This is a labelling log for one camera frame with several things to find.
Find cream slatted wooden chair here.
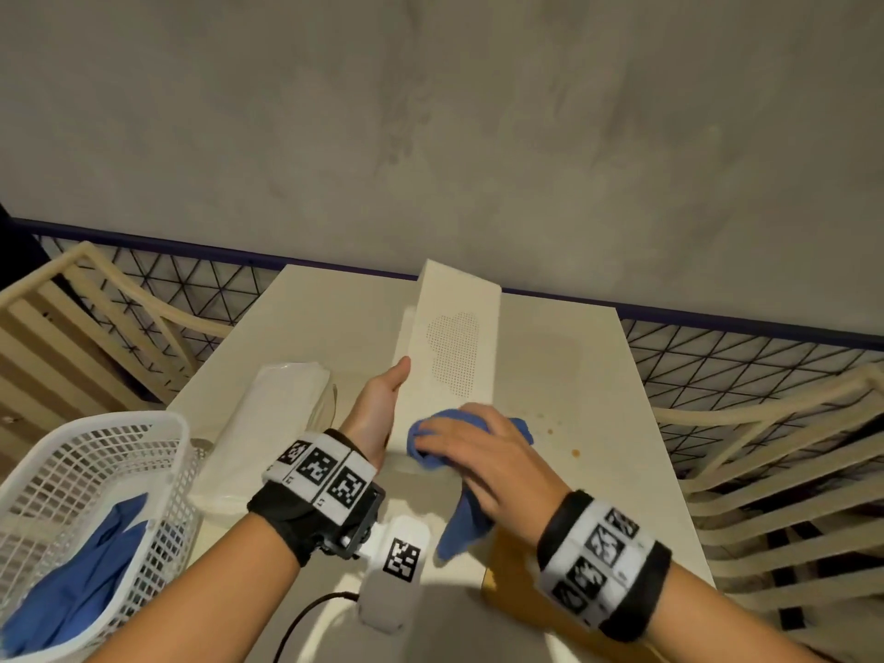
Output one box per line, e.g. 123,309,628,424
652,362,884,657
0,240,233,471

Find person's right hand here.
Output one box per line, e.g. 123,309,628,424
412,403,571,529

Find person's left hand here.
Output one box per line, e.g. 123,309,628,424
338,356,413,471

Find stack of white tissues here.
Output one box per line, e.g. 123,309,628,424
187,362,338,518

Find left wristband with marker tags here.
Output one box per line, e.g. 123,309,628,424
247,428,387,567

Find black cable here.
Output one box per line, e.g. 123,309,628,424
273,591,360,663

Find person's left forearm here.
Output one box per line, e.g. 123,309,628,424
82,511,305,663

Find white tissue box base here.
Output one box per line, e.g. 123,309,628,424
390,260,502,477

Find blue cloth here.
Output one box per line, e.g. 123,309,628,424
407,406,534,564
0,493,150,658

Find white plastic mesh basket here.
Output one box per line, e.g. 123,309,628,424
0,410,202,660

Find wooden lid with slot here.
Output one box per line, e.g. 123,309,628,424
481,528,664,663

